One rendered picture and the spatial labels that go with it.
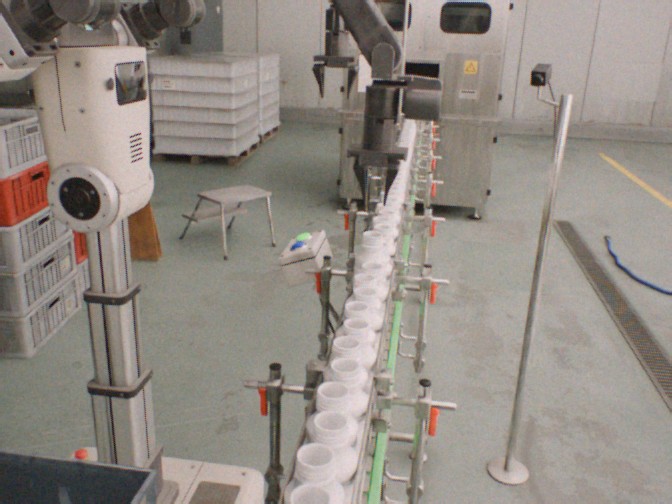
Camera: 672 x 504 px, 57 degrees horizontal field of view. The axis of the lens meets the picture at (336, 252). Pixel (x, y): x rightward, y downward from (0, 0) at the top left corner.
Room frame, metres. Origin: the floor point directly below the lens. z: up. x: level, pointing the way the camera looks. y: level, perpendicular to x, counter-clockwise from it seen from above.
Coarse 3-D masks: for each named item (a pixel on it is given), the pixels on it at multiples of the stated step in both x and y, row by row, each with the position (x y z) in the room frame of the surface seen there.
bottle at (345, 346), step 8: (344, 336) 0.74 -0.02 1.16; (336, 344) 0.74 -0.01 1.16; (344, 344) 0.74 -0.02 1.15; (352, 344) 0.74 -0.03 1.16; (336, 352) 0.72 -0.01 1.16; (344, 352) 0.71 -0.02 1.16; (352, 352) 0.71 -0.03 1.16; (360, 352) 0.73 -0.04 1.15; (328, 368) 0.72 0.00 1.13; (360, 368) 0.72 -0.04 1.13; (328, 376) 0.71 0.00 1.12; (360, 384) 0.70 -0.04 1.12
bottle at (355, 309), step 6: (348, 306) 0.85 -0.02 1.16; (354, 306) 0.86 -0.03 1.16; (360, 306) 0.86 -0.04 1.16; (366, 306) 0.85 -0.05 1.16; (348, 312) 0.83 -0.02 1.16; (354, 312) 0.83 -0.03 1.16; (360, 312) 0.83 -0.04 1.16; (366, 312) 0.83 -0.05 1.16; (348, 318) 0.83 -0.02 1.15; (366, 318) 0.83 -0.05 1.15; (342, 330) 0.83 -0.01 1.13; (372, 330) 0.85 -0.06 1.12; (336, 336) 0.83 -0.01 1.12; (372, 336) 0.83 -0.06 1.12; (372, 342) 0.83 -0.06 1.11
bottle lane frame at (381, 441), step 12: (420, 144) 3.34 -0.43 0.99; (408, 240) 1.67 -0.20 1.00; (396, 312) 1.19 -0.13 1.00; (396, 324) 1.13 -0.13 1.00; (396, 336) 1.08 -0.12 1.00; (396, 348) 1.05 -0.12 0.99; (396, 360) 1.18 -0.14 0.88; (384, 444) 0.74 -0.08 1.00; (372, 456) 0.72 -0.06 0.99; (384, 456) 0.73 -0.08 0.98; (372, 468) 0.70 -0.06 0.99; (372, 480) 0.67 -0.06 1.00; (372, 492) 0.64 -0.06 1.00
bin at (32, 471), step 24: (0, 456) 0.76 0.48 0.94; (24, 456) 0.75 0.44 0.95; (48, 456) 0.75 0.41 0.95; (0, 480) 0.76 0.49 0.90; (24, 480) 0.75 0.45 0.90; (48, 480) 0.75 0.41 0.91; (72, 480) 0.74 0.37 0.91; (96, 480) 0.74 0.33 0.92; (120, 480) 0.73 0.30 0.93; (144, 480) 0.73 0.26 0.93
